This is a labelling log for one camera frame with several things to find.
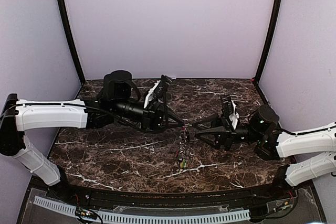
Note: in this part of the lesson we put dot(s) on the yellow key tag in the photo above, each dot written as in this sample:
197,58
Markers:
182,163

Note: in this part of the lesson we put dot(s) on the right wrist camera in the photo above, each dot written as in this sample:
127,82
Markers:
229,111

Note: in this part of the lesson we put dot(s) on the right black frame post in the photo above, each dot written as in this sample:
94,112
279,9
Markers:
268,41

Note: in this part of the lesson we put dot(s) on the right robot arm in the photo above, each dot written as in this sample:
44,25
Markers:
273,142

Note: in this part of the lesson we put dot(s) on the black frame post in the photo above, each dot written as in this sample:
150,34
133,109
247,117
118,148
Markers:
70,40
268,41

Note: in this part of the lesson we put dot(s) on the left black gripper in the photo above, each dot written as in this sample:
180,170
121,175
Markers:
155,118

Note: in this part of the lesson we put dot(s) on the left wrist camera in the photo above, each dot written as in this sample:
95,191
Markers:
157,91

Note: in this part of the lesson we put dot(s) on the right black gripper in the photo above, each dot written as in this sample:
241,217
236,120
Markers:
226,138

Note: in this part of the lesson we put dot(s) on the white slotted cable duct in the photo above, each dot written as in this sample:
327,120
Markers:
146,215

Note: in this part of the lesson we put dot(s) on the large keyring with red grip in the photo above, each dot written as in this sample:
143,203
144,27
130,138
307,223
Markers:
184,140

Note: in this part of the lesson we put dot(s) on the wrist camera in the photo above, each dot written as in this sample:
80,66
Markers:
229,111
157,91

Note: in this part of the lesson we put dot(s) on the left black frame post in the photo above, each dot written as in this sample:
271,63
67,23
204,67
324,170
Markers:
70,40

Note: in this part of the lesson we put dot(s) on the small circuit board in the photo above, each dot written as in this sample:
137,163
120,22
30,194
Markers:
85,214

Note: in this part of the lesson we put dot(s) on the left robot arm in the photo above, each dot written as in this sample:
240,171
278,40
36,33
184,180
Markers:
119,101

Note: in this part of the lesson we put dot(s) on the black front rail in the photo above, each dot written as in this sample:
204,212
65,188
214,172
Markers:
248,197

